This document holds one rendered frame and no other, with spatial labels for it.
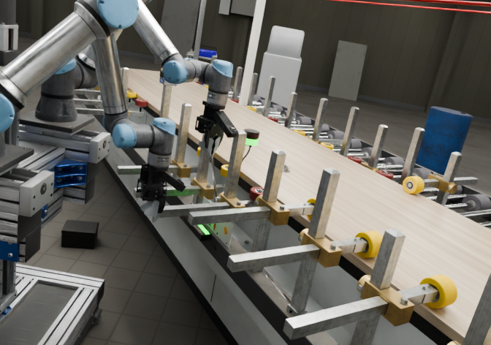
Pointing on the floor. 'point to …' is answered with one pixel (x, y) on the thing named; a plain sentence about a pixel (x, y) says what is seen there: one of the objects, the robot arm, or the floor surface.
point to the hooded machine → (281, 63)
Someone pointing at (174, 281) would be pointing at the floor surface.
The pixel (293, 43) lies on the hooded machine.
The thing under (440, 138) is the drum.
